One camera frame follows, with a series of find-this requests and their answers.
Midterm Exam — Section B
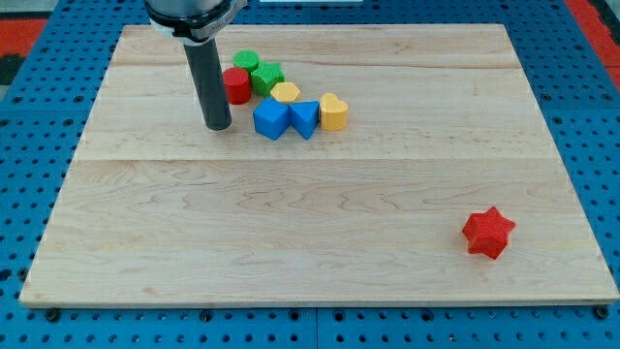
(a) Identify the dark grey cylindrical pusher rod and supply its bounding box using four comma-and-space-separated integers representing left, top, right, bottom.
184, 40, 232, 131

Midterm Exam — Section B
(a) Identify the red star block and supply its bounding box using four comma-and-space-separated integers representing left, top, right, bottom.
462, 206, 516, 260

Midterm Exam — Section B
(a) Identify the yellow hexagon block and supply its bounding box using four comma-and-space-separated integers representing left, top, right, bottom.
269, 81, 301, 105

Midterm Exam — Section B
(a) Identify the red cylinder block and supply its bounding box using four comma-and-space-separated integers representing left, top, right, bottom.
223, 67, 252, 105

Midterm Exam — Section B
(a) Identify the blue triangle block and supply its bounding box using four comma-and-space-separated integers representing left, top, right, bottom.
289, 101, 320, 140

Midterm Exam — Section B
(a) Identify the green cylinder block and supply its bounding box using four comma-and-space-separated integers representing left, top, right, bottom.
232, 50, 261, 74

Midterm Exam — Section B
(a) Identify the blue cube block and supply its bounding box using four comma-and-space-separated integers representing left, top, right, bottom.
253, 97, 290, 141

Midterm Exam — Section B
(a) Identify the light wooden board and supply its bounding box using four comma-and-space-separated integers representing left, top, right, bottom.
19, 24, 619, 308

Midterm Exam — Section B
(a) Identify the yellow heart block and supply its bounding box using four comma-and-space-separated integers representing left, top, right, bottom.
320, 93, 349, 131

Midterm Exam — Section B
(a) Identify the green star block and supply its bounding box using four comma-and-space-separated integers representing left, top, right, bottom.
251, 62, 285, 97

